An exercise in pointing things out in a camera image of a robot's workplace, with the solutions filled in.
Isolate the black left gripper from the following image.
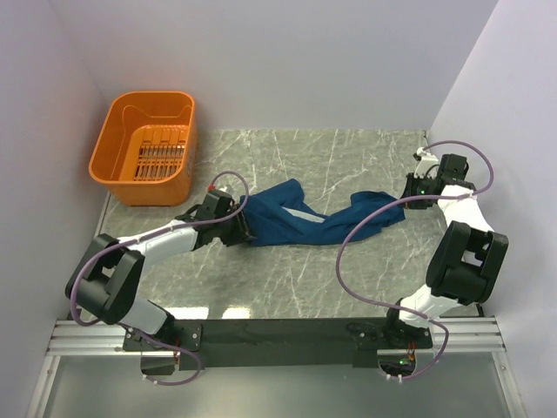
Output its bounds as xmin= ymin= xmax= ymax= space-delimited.
xmin=214 ymin=203 xmax=258 ymax=246

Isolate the blue t shirt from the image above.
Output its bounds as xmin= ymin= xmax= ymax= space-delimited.
xmin=241 ymin=179 xmax=395 ymax=246

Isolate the orange plastic basket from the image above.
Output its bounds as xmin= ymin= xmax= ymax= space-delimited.
xmin=89 ymin=91 xmax=198 ymax=206

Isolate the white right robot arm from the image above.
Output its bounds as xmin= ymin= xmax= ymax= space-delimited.
xmin=381 ymin=148 xmax=509 ymax=347

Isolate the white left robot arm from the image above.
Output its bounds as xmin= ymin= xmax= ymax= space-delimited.
xmin=64 ymin=190 xmax=255 ymax=350

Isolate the black base beam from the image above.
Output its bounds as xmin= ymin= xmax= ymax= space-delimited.
xmin=121 ymin=316 xmax=434 ymax=376

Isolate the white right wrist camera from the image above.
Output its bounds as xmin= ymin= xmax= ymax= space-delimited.
xmin=413 ymin=147 xmax=440 ymax=179

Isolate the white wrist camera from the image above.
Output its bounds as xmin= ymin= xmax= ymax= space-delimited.
xmin=207 ymin=185 xmax=234 ymax=197
xmin=413 ymin=147 xmax=440 ymax=179

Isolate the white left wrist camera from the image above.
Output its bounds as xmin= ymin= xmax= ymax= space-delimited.
xmin=207 ymin=185 xmax=234 ymax=197

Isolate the aluminium frame rail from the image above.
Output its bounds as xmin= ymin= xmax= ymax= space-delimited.
xmin=46 ymin=317 xmax=507 ymax=357

